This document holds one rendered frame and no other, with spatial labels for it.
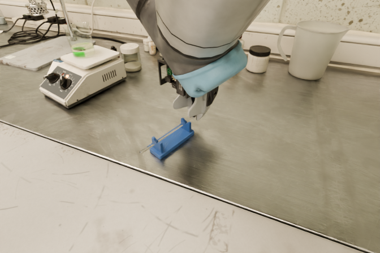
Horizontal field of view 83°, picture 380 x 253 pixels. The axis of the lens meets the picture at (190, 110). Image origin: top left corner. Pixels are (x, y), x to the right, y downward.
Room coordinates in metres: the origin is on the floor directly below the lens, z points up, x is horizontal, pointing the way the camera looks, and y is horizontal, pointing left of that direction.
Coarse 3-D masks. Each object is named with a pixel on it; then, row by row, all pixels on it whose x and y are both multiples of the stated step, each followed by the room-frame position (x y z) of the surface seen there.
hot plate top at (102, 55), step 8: (96, 48) 0.64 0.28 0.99; (104, 48) 0.64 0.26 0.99; (64, 56) 0.57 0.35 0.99; (72, 56) 0.57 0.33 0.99; (96, 56) 0.57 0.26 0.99; (104, 56) 0.57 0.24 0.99; (112, 56) 0.58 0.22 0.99; (72, 64) 0.54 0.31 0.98; (80, 64) 0.52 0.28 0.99; (88, 64) 0.52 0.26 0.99; (96, 64) 0.53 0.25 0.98
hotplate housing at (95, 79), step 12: (120, 60) 0.60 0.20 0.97; (84, 72) 0.51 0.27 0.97; (96, 72) 0.52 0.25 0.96; (108, 72) 0.55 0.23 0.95; (120, 72) 0.58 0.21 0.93; (84, 84) 0.49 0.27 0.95; (96, 84) 0.51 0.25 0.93; (108, 84) 0.54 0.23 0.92; (48, 96) 0.49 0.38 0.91; (72, 96) 0.46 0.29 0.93; (84, 96) 0.48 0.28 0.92
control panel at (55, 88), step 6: (54, 72) 0.54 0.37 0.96; (60, 72) 0.53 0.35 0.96; (66, 72) 0.53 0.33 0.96; (72, 72) 0.52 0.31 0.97; (66, 78) 0.51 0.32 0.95; (72, 78) 0.50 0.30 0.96; (78, 78) 0.49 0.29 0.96; (42, 84) 0.51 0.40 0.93; (48, 84) 0.51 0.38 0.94; (54, 84) 0.50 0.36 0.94; (72, 84) 0.48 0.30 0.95; (48, 90) 0.49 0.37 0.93; (54, 90) 0.48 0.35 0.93; (60, 90) 0.47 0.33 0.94; (66, 90) 0.47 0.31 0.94; (60, 96) 0.46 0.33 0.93; (66, 96) 0.45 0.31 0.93
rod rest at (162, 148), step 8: (184, 120) 0.36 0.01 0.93; (184, 128) 0.35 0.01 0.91; (168, 136) 0.33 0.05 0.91; (176, 136) 0.33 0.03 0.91; (184, 136) 0.33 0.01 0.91; (160, 144) 0.29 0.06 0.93; (168, 144) 0.31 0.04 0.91; (176, 144) 0.31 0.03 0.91; (152, 152) 0.29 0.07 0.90; (160, 152) 0.29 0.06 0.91; (168, 152) 0.29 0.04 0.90
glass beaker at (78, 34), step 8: (72, 24) 0.61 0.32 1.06; (80, 24) 0.62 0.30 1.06; (88, 24) 0.60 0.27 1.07; (72, 32) 0.56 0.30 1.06; (80, 32) 0.56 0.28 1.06; (88, 32) 0.58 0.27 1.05; (72, 40) 0.56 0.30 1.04; (80, 40) 0.56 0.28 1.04; (88, 40) 0.58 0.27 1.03; (72, 48) 0.56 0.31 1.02; (80, 48) 0.56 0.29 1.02; (88, 48) 0.57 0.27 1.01; (80, 56) 0.56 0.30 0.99; (88, 56) 0.57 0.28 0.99
